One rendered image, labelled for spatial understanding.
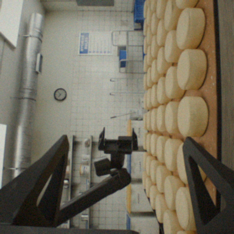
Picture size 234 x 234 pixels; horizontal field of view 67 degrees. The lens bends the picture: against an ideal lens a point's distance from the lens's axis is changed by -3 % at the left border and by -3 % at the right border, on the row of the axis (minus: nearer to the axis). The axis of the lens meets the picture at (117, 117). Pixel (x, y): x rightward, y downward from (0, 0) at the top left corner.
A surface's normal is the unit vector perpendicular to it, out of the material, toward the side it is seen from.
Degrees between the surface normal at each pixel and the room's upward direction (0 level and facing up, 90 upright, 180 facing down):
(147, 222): 92
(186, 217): 0
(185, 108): 0
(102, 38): 90
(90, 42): 90
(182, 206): 0
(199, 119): 90
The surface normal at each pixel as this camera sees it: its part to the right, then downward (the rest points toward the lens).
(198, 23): 0.00, 0.22
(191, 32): 0.00, 0.58
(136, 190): 0.04, -0.20
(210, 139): -1.00, -0.02
